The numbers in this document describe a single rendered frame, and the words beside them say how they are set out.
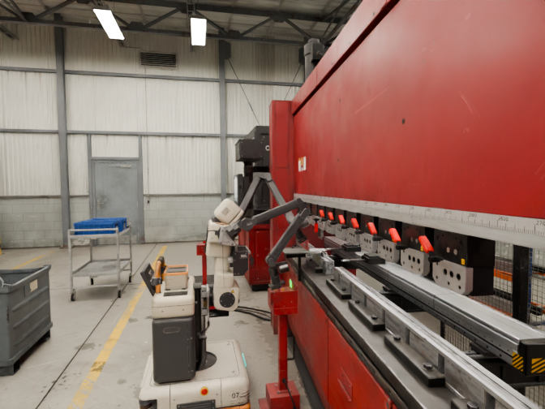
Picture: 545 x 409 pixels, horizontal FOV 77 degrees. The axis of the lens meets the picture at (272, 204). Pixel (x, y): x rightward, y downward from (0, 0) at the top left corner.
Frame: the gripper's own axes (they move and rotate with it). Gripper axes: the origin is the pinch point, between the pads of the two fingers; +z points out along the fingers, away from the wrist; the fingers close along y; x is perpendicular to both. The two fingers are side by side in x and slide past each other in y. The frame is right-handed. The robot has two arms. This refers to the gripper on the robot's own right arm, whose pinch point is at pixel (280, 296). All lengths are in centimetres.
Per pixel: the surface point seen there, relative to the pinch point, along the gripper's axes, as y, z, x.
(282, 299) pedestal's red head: 0.6, 0.3, -4.4
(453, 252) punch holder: 33, -45, -130
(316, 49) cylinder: 94, -170, 73
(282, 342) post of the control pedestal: -5.5, 30.8, 2.9
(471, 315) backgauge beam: 55, -8, -103
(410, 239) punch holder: 34, -45, -107
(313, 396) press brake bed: 6, 75, 4
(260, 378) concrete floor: -25, 72, 42
